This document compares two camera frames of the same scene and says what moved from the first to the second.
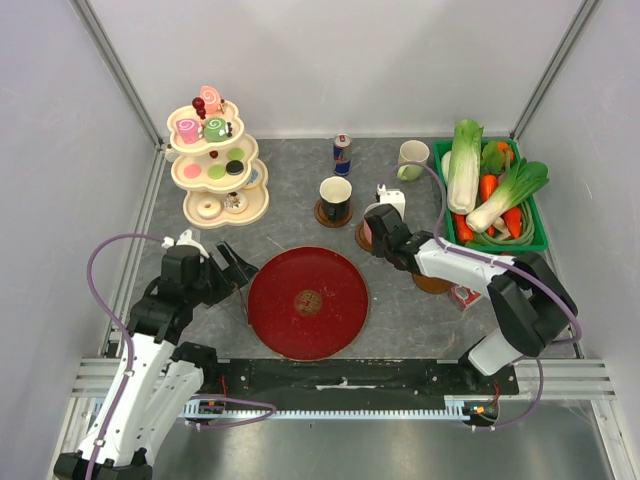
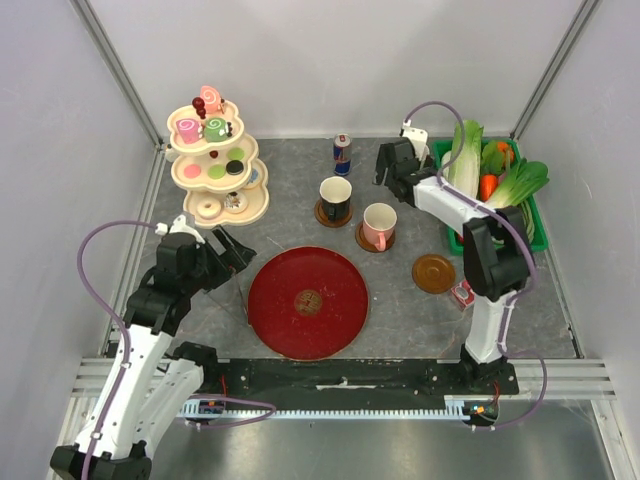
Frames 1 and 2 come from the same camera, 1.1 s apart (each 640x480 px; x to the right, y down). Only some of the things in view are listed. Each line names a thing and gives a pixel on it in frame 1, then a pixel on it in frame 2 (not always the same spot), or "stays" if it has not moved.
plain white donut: (208, 208) stays
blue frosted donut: (254, 176) stays
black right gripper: (376, 248) to (381, 171)
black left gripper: (238, 270) to (235, 252)
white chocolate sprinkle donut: (235, 202) stays
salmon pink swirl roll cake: (211, 98) stays
